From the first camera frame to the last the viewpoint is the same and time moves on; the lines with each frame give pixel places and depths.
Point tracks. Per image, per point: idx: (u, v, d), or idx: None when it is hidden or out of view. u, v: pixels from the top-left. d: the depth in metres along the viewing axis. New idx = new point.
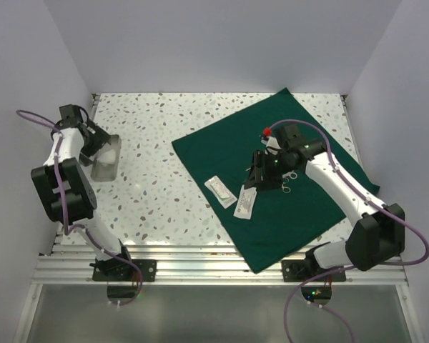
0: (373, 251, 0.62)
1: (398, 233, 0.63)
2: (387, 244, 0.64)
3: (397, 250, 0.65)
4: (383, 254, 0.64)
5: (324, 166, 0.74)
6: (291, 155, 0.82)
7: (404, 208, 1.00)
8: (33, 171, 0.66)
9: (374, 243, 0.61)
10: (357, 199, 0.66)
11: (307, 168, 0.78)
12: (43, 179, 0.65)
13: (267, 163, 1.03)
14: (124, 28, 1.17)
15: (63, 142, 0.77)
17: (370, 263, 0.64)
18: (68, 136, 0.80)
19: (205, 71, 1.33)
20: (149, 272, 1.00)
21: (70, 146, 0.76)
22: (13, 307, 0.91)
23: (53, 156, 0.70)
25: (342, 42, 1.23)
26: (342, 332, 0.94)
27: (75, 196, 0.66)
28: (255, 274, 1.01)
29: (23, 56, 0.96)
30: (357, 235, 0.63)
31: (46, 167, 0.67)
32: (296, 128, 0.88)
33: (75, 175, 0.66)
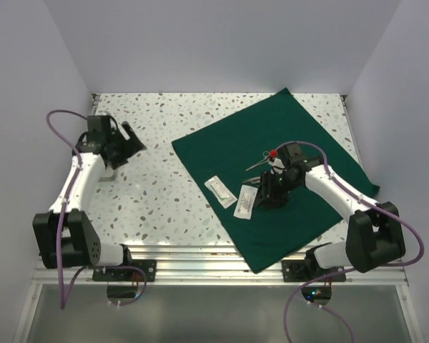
0: (370, 247, 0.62)
1: (395, 230, 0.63)
2: (385, 242, 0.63)
3: (398, 252, 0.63)
4: (381, 252, 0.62)
5: (320, 176, 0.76)
6: (292, 171, 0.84)
7: (404, 208, 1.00)
8: (36, 217, 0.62)
9: (369, 237, 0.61)
10: (351, 199, 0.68)
11: (308, 181, 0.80)
12: (44, 228, 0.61)
13: (272, 181, 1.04)
14: (124, 28, 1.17)
15: (81, 174, 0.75)
17: (371, 264, 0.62)
18: (88, 166, 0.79)
19: (205, 71, 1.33)
20: (149, 272, 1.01)
21: (86, 181, 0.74)
22: (13, 307, 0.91)
23: (62, 203, 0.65)
25: (342, 42, 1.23)
26: (342, 332, 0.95)
27: (75, 251, 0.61)
28: (255, 274, 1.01)
29: (23, 56, 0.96)
30: (352, 232, 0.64)
31: (50, 214, 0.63)
32: (297, 146, 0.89)
33: (77, 231, 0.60)
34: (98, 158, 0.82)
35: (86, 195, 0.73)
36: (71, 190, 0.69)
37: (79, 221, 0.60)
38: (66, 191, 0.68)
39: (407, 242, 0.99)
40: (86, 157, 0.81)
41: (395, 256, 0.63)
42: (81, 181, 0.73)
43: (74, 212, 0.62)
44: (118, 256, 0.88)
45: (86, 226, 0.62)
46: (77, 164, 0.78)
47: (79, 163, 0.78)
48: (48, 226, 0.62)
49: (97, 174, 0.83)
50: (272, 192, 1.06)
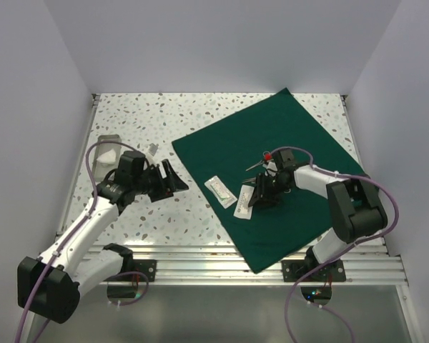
0: (347, 212, 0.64)
1: (371, 196, 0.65)
2: (365, 209, 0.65)
3: (380, 216, 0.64)
4: (361, 217, 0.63)
5: (306, 168, 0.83)
6: (283, 175, 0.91)
7: (404, 208, 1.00)
8: (24, 261, 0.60)
9: (344, 201, 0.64)
10: (329, 178, 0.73)
11: (296, 179, 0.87)
12: (25, 276, 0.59)
13: (265, 182, 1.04)
14: (124, 28, 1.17)
15: (87, 223, 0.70)
17: (354, 229, 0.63)
18: (99, 214, 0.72)
19: (205, 71, 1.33)
20: (149, 271, 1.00)
21: (87, 235, 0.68)
22: (13, 307, 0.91)
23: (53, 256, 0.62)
25: (342, 42, 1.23)
26: (343, 332, 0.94)
27: (46, 306, 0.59)
28: (255, 274, 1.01)
29: (23, 56, 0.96)
30: (330, 204, 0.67)
31: (38, 262, 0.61)
32: (291, 152, 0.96)
33: (55, 290, 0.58)
34: (114, 206, 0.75)
35: (85, 247, 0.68)
36: (68, 242, 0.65)
37: (58, 284, 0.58)
38: (63, 241, 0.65)
39: (407, 242, 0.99)
40: (104, 201, 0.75)
41: (379, 221, 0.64)
42: (81, 233, 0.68)
43: (58, 271, 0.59)
44: (114, 266, 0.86)
45: (66, 288, 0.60)
46: (86, 212, 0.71)
47: (89, 211, 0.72)
48: (30, 275, 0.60)
49: (109, 221, 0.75)
50: (265, 192, 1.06)
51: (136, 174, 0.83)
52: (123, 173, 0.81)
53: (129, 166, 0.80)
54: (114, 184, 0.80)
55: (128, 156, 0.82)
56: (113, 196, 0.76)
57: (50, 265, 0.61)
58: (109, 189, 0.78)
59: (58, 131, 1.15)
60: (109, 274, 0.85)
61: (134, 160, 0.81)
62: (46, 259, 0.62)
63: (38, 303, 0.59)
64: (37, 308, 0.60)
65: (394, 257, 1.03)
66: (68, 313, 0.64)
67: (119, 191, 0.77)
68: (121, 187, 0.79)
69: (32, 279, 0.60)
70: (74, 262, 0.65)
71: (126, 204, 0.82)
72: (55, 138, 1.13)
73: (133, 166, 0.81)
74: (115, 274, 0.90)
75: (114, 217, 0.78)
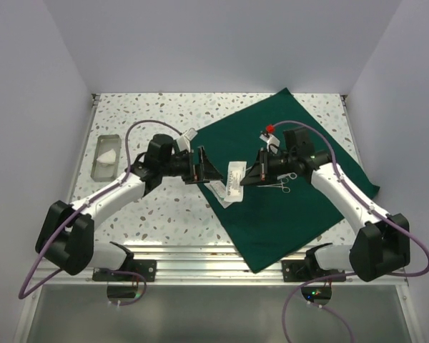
0: (376, 260, 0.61)
1: (402, 242, 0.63)
2: (390, 253, 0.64)
3: (402, 261, 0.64)
4: (386, 264, 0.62)
5: (329, 176, 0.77)
6: (299, 166, 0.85)
7: (405, 208, 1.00)
8: (56, 203, 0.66)
9: (377, 251, 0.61)
10: (361, 209, 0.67)
11: (313, 179, 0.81)
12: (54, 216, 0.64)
13: (269, 159, 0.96)
14: (124, 28, 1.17)
15: (117, 190, 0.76)
17: (375, 276, 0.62)
18: (128, 186, 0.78)
19: (205, 71, 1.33)
20: (149, 272, 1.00)
21: (115, 197, 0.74)
22: (13, 307, 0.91)
23: (84, 203, 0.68)
25: (342, 42, 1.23)
26: (342, 332, 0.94)
27: (62, 251, 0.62)
28: (255, 274, 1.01)
29: (23, 57, 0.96)
30: (359, 243, 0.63)
31: (67, 206, 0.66)
32: (306, 132, 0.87)
33: (76, 236, 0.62)
34: (143, 185, 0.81)
35: (109, 211, 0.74)
36: (99, 198, 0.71)
37: (81, 229, 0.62)
38: (95, 196, 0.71)
39: None
40: (134, 177, 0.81)
41: (399, 266, 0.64)
42: (111, 195, 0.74)
43: (84, 218, 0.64)
44: (117, 262, 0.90)
45: (87, 235, 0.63)
46: (119, 181, 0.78)
47: (121, 181, 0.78)
48: (59, 216, 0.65)
49: (131, 198, 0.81)
50: (268, 170, 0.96)
51: (164, 159, 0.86)
52: (151, 158, 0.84)
53: (156, 152, 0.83)
54: (144, 166, 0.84)
55: (156, 141, 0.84)
56: (142, 176, 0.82)
57: (80, 211, 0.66)
58: (139, 170, 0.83)
59: (58, 131, 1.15)
60: (109, 266, 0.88)
61: (161, 146, 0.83)
62: (76, 207, 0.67)
63: (56, 246, 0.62)
64: (53, 252, 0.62)
65: None
66: (79, 269, 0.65)
67: (147, 175, 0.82)
68: (149, 171, 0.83)
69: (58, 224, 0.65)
70: (99, 218, 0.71)
71: (151, 188, 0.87)
72: (56, 138, 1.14)
73: (160, 152, 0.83)
74: (114, 269, 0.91)
75: (136, 196, 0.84)
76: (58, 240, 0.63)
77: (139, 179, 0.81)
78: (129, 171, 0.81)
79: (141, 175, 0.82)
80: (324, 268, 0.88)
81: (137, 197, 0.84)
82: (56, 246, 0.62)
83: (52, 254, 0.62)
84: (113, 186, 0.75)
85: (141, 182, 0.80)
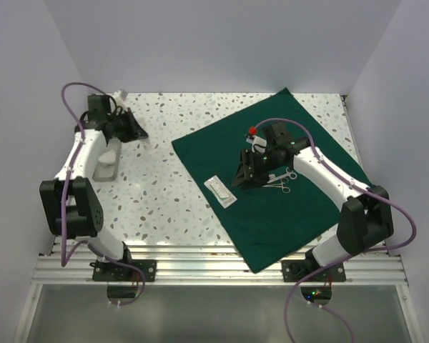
0: (362, 232, 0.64)
1: (385, 212, 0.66)
2: (375, 225, 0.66)
3: (387, 232, 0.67)
4: (372, 235, 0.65)
5: (309, 158, 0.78)
6: (279, 153, 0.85)
7: (405, 208, 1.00)
8: (42, 184, 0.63)
9: (362, 224, 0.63)
10: (342, 186, 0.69)
11: (295, 164, 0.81)
12: (50, 194, 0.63)
13: (254, 159, 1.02)
14: (124, 28, 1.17)
15: (84, 148, 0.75)
17: (361, 246, 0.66)
18: (90, 141, 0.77)
19: (205, 71, 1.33)
20: (149, 272, 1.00)
21: (89, 153, 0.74)
22: (13, 307, 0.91)
23: (67, 171, 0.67)
25: (341, 43, 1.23)
26: (342, 332, 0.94)
27: (81, 216, 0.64)
28: (255, 274, 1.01)
29: (23, 58, 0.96)
30: (344, 219, 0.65)
31: (56, 181, 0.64)
32: (283, 125, 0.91)
33: (84, 198, 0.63)
34: (101, 135, 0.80)
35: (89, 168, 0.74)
36: (76, 161, 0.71)
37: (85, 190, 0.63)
38: (71, 161, 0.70)
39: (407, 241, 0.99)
40: (91, 131, 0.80)
41: (384, 236, 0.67)
42: (85, 152, 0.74)
43: (80, 180, 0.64)
44: (118, 252, 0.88)
45: (90, 193, 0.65)
46: (80, 138, 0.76)
47: (82, 138, 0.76)
48: (54, 193, 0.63)
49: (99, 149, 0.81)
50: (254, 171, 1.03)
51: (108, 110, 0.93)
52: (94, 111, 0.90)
53: (99, 101, 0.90)
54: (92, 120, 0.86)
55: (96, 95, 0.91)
56: (94, 126, 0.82)
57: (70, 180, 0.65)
58: (89, 123, 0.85)
59: (58, 131, 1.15)
60: (113, 256, 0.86)
61: (103, 96, 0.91)
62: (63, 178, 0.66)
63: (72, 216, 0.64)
64: (73, 224, 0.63)
65: (394, 257, 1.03)
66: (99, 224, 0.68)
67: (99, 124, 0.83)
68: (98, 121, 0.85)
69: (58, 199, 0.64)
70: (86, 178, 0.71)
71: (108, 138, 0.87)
72: (56, 138, 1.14)
73: (103, 103, 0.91)
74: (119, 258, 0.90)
75: (102, 148, 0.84)
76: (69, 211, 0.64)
77: (95, 131, 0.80)
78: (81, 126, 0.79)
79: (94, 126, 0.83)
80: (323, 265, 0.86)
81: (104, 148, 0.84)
82: (71, 218, 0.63)
83: (72, 226, 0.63)
84: (79, 146, 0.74)
85: (98, 132, 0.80)
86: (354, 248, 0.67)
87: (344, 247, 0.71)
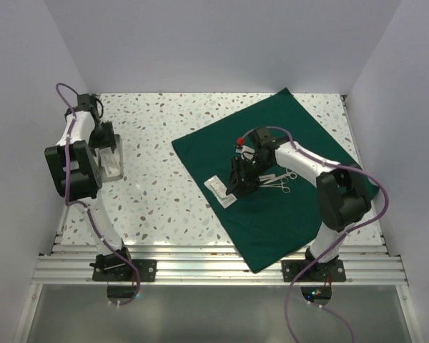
0: (337, 204, 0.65)
1: (359, 186, 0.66)
2: (352, 199, 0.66)
3: (365, 206, 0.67)
4: (348, 207, 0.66)
5: (288, 149, 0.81)
6: (262, 153, 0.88)
7: (407, 209, 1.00)
8: (48, 149, 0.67)
9: (336, 194, 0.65)
10: (316, 165, 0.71)
11: (279, 158, 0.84)
12: (55, 158, 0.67)
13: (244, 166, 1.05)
14: (124, 28, 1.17)
15: (77, 123, 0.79)
17: (340, 219, 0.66)
18: (81, 118, 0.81)
19: (205, 70, 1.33)
20: (149, 272, 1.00)
21: (83, 127, 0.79)
22: (13, 308, 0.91)
23: (66, 137, 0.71)
25: (341, 43, 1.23)
26: (343, 332, 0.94)
27: (83, 175, 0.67)
28: (255, 274, 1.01)
29: (23, 58, 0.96)
30: (320, 193, 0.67)
31: (57, 148, 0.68)
32: (267, 129, 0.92)
33: (85, 156, 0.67)
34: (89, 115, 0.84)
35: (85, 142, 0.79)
36: (72, 132, 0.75)
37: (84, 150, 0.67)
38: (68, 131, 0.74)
39: (407, 241, 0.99)
40: (82, 112, 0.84)
41: (362, 210, 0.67)
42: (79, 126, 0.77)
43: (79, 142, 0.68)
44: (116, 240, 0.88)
45: (91, 154, 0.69)
46: (72, 116, 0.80)
47: (74, 116, 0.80)
48: (58, 156, 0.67)
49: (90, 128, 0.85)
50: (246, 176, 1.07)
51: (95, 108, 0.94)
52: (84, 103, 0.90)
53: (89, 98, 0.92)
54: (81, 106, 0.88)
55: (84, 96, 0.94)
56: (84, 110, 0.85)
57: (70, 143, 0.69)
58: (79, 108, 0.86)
59: (57, 131, 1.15)
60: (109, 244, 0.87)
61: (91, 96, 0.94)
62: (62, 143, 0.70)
63: (76, 177, 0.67)
64: (77, 183, 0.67)
65: (394, 257, 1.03)
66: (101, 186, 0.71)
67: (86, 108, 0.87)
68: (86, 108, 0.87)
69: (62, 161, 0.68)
70: None
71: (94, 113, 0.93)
72: (56, 138, 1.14)
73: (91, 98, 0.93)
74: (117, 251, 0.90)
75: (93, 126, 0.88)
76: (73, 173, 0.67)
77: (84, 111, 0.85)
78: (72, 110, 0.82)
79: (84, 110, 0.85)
80: (320, 261, 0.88)
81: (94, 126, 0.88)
82: (75, 177, 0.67)
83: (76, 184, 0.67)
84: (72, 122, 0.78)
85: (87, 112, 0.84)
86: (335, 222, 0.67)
87: (329, 226, 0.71)
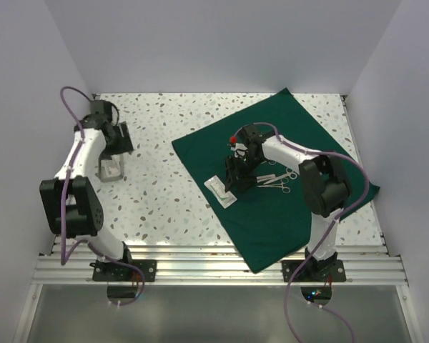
0: (319, 189, 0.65)
1: (338, 170, 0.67)
2: (333, 184, 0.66)
3: (346, 191, 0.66)
4: (331, 192, 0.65)
5: (273, 142, 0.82)
6: (251, 148, 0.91)
7: (407, 208, 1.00)
8: (43, 183, 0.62)
9: (317, 179, 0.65)
10: (299, 154, 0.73)
11: (265, 153, 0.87)
12: (51, 194, 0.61)
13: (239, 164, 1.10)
14: (124, 28, 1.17)
15: (84, 146, 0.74)
17: (324, 205, 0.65)
18: (90, 139, 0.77)
19: (205, 70, 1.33)
20: (149, 272, 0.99)
21: (88, 152, 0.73)
22: (13, 308, 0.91)
23: (66, 170, 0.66)
25: (341, 43, 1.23)
26: (343, 332, 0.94)
27: (79, 216, 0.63)
28: (255, 274, 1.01)
29: (23, 58, 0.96)
30: (302, 180, 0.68)
31: (55, 181, 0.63)
32: (254, 126, 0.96)
33: (84, 196, 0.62)
34: (100, 133, 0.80)
35: (89, 168, 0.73)
36: (75, 160, 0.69)
37: (81, 189, 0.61)
38: (71, 160, 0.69)
39: (408, 242, 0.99)
40: (90, 130, 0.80)
41: (344, 195, 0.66)
42: (84, 152, 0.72)
43: (79, 179, 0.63)
44: (118, 249, 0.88)
45: (90, 191, 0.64)
46: (80, 138, 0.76)
47: (81, 137, 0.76)
48: (54, 192, 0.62)
49: (99, 147, 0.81)
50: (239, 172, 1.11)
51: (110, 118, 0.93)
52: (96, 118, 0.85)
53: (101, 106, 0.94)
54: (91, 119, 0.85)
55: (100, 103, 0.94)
56: (94, 126, 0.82)
57: (69, 179, 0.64)
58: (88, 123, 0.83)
59: (57, 131, 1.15)
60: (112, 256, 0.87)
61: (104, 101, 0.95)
62: (62, 176, 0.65)
63: (72, 216, 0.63)
64: (72, 222, 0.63)
65: (394, 257, 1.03)
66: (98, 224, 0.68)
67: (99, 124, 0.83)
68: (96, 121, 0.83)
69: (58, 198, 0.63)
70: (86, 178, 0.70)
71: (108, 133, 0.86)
72: (55, 138, 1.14)
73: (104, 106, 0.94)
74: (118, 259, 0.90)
75: (101, 146, 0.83)
76: (68, 211, 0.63)
77: (94, 130, 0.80)
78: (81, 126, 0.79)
79: (94, 126, 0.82)
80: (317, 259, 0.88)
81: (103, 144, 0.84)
82: (71, 216, 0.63)
83: (73, 224, 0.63)
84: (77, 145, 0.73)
85: (96, 130, 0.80)
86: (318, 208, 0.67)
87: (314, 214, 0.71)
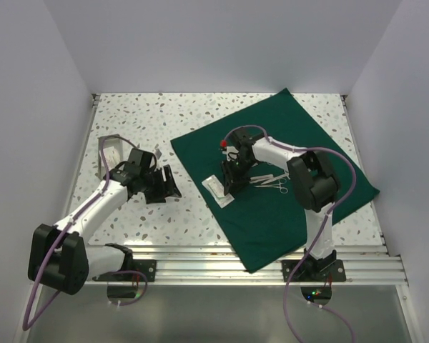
0: (308, 183, 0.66)
1: (325, 165, 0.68)
2: (321, 179, 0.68)
3: (334, 185, 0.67)
4: (319, 187, 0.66)
5: (262, 143, 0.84)
6: (242, 151, 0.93)
7: (407, 209, 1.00)
8: (40, 227, 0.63)
9: (305, 174, 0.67)
10: (287, 153, 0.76)
11: (255, 153, 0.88)
12: (41, 241, 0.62)
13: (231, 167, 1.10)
14: (124, 28, 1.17)
15: (100, 200, 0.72)
17: (313, 200, 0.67)
18: (110, 194, 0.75)
19: (205, 70, 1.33)
20: (149, 272, 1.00)
21: (100, 209, 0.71)
22: (13, 308, 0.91)
23: (68, 221, 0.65)
25: (341, 43, 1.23)
26: (342, 332, 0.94)
27: (56, 274, 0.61)
28: (252, 274, 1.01)
29: (22, 56, 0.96)
30: (291, 176, 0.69)
31: (53, 229, 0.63)
32: (244, 128, 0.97)
33: (68, 256, 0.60)
34: (124, 189, 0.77)
35: (96, 224, 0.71)
36: (82, 213, 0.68)
37: (68, 249, 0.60)
38: (78, 211, 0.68)
39: (407, 242, 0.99)
40: (115, 183, 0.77)
41: (333, 189, 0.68)
42: (95, 208, 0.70)
43: (72, 236, 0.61)
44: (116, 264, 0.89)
45: (79, 254, 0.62)
46: (99, 191, 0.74)
47: (102, 189, 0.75)
48: (46, 241, 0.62)
49: (117, 204, 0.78)
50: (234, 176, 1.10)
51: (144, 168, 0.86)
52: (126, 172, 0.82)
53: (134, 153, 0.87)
54: (123, 171, 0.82)
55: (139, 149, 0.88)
56: (122, 179, 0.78)
57: (66, 231, 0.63)
58: (119, 175, 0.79)
59: (57, 131, 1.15)
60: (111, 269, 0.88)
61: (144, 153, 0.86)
62: (61, 226, 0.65)
63: (50, 271, 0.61)
64: (48, 276, 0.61)
65: (394, 257, 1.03)
66: (76, 287, 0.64)
67: (127, 179, 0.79)
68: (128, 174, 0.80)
69: (46, 248, 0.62)
70: (87, 233, 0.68)
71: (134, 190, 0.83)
72: (55, 138, 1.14)
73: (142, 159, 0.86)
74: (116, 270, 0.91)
75: (121, 202, 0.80)
76: (49, 264, 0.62)
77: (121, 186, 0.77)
78: (109, 177, 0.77)
79: (121, 179, 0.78)
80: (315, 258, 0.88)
81: (121, 203, 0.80)
82: (49, 269, 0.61)
83: (48, 278, 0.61)
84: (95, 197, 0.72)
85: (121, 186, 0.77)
86: (308, 203, 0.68)
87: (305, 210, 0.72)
